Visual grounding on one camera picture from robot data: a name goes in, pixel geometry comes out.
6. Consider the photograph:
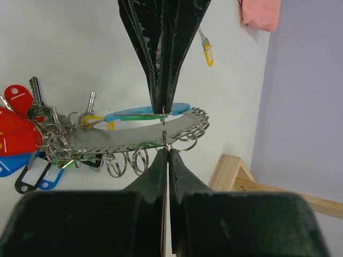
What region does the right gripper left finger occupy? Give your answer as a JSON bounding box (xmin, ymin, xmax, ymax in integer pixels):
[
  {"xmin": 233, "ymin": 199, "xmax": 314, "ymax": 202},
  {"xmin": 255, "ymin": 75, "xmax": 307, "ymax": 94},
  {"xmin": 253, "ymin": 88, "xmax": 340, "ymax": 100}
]
[{"xmin": 1, "ymin": 149, "xmax": 168, "ymax": 256}]

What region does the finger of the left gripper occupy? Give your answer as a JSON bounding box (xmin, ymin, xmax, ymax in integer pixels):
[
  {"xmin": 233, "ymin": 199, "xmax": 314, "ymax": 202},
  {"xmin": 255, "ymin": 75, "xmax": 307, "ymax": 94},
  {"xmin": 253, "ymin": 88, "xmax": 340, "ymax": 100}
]
[
  {"xmin": 118, "ymin": 1, "xmax": 164, "ymax": 114},
  {"xmin": 163, "ymin": 0, "xmax": 211, "ymax": 113}
]

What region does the key with yellow tag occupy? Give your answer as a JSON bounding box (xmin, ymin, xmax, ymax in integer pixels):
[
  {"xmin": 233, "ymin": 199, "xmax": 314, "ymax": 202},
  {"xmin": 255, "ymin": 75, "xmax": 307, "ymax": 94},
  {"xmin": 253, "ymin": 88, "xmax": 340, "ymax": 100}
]
[{"xmin": 198, "ymin": 27, "xmax": 214, "ymax": 67}]

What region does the pink folded cloth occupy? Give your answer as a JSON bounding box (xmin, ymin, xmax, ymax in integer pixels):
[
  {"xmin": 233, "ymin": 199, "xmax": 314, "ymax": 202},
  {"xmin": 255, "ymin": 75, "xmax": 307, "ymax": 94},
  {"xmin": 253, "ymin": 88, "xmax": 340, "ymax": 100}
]
[{"xmin": 238, "ymin": 0, "xmax": 281, "ymax": 32}]

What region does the key with green tag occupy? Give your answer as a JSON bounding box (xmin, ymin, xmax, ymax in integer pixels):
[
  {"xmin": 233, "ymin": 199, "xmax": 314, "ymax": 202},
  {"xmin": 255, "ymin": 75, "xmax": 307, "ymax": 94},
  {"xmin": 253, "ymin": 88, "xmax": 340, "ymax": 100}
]
[{"xmin": 113, "ymin": 106, "xmax": 168, "ymax": 121}]

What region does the wooden clothes rack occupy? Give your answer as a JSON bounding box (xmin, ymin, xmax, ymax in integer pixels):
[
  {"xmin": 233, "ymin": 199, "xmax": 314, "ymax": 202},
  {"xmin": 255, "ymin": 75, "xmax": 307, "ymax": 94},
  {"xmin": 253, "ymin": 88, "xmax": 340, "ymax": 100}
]
[{"xmin": 208, "ymin": 155, "xmax": 342, "ymax": 219}]

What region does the metal key organizer with keys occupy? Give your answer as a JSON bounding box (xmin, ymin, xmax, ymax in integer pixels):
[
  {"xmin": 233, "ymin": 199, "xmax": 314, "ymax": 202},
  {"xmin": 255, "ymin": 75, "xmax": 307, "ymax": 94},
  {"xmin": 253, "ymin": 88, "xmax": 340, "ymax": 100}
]
[{"xmin": 1, "ymin": 77, "xmax": 210, "ymax": 194}]

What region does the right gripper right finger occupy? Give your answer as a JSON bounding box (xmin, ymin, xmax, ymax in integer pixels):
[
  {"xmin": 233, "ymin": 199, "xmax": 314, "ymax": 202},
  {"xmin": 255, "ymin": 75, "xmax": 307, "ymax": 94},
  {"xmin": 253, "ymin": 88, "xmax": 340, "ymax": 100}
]
[{"xmin": 168, "ymin": 149, "xmax": 330, "ymax": 256}]

